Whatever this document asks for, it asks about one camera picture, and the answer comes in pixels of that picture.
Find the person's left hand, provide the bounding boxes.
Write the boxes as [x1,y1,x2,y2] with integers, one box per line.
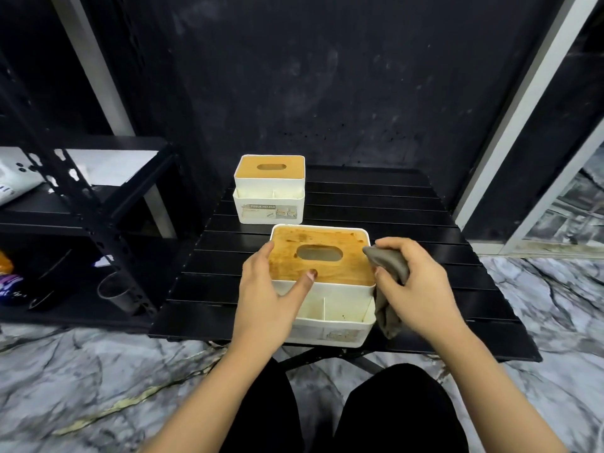
[230,240,318,362]

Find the person's right hand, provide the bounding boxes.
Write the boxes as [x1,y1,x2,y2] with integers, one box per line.
[373,237,471,352]

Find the grey cleaning cloth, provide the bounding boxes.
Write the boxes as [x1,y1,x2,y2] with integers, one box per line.
[362,245,410,340]

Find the person's right forearm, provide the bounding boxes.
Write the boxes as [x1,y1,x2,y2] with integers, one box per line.
[436,332,567,453]

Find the person's left forearm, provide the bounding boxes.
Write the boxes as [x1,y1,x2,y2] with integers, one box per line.
[148,344,279,453]

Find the person's black trousers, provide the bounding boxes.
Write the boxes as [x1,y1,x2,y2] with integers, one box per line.
[219,358,468,453]

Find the grey metal cup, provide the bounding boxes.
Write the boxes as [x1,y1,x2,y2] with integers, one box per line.
[96,272,142,316]

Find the black metal shelf rack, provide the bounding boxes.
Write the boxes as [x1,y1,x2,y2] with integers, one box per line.
[0,0,185,333]

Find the white board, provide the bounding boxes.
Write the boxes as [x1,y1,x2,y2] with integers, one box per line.
[65,149,160,187]

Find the purple snack packet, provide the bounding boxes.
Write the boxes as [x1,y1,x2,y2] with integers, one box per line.
[0,274,27,303]

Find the white handheld controller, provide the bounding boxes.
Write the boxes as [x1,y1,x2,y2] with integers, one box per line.
[0,147,46,207]

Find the black table leg frame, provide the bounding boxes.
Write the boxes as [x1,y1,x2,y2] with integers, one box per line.
[282,346,386,376]

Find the white door frame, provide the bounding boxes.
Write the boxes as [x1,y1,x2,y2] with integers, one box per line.
[452,0,604,258]

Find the white frame post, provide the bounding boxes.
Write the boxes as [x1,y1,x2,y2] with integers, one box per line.
[49,0,178,240]

